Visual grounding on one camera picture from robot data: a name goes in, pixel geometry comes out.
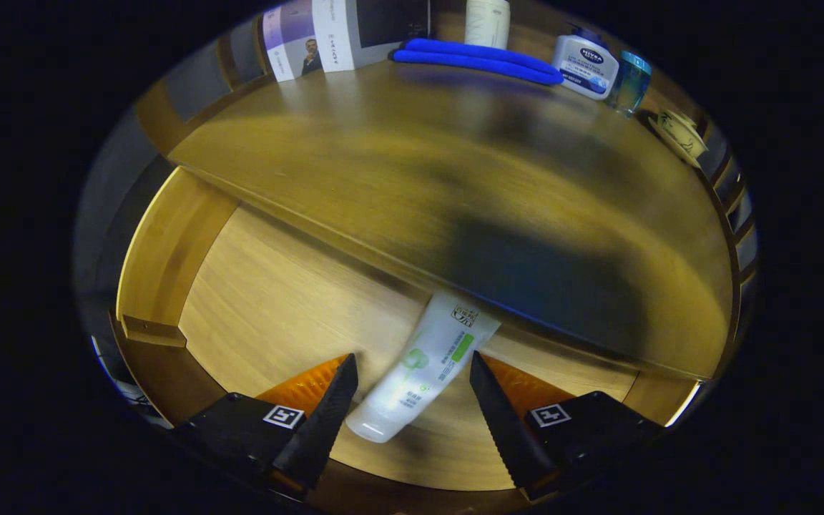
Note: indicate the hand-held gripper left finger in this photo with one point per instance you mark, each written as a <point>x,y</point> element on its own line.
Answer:
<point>312,429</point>

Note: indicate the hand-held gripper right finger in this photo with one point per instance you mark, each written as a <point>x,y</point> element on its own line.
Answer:
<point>505,429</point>

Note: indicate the white tube with green label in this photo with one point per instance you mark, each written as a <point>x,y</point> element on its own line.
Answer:
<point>426,357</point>

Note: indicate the wooden drawer with black knob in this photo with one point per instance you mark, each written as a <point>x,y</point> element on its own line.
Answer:
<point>276,300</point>

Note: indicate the wooden countertop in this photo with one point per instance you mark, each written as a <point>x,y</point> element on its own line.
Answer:
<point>383,157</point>

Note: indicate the brown wooden cabinet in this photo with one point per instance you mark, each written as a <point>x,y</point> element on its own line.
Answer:
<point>162,129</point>

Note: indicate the yellow lidded teacup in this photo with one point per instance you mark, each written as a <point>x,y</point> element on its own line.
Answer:
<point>680,136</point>

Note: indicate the teal bottle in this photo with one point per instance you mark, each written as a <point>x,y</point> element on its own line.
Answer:
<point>629,82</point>

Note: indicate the blue folded cloth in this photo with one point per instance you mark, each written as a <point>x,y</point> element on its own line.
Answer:
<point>476,61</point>

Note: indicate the white bottle with blue cap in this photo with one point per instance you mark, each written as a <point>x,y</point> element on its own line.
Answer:
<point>587,68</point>

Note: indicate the purple book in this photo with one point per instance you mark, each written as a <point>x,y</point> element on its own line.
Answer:
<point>290,36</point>

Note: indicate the large white book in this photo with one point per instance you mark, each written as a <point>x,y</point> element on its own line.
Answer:
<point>362,28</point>

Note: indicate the white pump bottle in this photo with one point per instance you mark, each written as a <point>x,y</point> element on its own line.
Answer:
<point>487,21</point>

